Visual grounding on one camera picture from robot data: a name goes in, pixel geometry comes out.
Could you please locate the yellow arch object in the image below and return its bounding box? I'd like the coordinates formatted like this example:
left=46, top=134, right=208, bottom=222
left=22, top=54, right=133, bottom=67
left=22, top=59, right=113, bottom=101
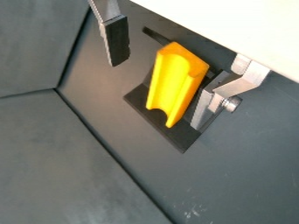
left=145, top=42, right=209, bottom=128

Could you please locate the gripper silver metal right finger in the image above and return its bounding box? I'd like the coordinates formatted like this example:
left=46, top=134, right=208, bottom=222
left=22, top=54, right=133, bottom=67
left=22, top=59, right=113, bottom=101
left=190, top=54, right=269, bottom=130

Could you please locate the black arch fixture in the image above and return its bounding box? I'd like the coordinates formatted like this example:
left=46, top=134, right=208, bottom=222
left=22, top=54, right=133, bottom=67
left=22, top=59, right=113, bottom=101
left=124, top=27, right=210, bottom=153

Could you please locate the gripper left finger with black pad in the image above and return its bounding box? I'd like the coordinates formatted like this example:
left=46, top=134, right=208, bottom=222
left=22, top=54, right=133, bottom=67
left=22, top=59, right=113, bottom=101
left=87, top=0, right=129, bottom=67

